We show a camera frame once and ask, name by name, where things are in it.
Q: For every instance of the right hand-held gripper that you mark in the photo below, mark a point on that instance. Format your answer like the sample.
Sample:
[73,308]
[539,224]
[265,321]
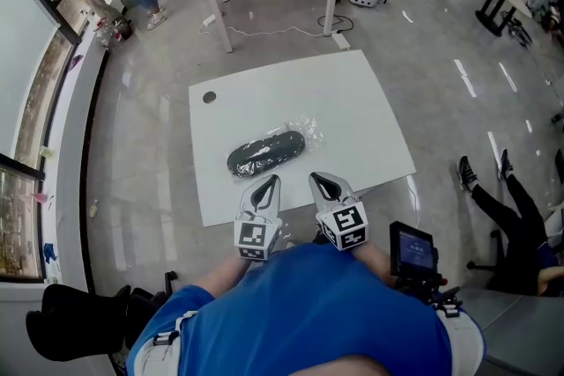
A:
[348,222]

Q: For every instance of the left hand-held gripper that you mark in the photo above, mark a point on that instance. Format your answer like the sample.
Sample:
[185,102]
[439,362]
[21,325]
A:
[252,235]

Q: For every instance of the clear plastic bag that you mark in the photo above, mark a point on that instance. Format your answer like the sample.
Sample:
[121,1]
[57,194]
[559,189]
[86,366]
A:
[313,132]

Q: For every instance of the person's left forearm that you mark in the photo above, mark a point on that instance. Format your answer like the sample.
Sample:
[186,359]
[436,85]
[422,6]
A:
[220,277]

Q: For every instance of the person's right forearm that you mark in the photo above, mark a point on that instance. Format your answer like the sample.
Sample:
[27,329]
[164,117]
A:
[376,264]

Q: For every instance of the black monitor screen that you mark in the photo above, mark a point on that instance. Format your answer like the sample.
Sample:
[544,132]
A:
[412,248]

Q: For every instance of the person's blue shirt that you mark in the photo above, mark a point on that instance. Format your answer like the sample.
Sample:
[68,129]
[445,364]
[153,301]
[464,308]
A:
[308,312]

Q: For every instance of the white power strip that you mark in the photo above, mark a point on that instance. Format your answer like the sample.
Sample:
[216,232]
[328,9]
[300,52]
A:
[341,39]
[207,19]

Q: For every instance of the small yellow bottle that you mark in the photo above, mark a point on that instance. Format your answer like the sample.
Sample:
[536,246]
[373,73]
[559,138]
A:
[93,208]

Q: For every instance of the black swivel chair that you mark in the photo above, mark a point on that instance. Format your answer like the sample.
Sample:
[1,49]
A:
[495,251]

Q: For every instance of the black mesh office chair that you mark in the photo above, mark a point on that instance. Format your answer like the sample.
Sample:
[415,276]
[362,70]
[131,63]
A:
[79,321]

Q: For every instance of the blue cloth item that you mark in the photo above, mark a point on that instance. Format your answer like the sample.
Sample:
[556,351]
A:
[49,252]

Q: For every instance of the pink paper item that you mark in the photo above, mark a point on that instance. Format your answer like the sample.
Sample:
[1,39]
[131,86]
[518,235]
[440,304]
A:
[39,196]

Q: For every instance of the pale yellow cup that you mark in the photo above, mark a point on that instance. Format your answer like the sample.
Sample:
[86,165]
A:
[46,152]

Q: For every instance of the cluster of plastic bottles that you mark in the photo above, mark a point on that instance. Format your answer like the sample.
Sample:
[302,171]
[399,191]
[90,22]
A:
[112,33]

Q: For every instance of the grey desk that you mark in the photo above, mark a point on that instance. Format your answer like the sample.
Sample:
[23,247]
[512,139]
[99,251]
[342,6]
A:
[520,330]

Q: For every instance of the purple paper item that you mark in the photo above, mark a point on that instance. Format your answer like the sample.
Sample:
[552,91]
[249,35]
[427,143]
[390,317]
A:
[76,59]

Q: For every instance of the black metal frame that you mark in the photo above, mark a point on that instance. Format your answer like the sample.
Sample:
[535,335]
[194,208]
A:
[520,28]

